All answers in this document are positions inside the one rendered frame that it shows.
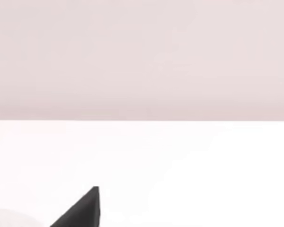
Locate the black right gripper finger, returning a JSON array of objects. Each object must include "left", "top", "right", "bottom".
[{"left": 49, "top": 186, "right": 101, "bottom": 227}]

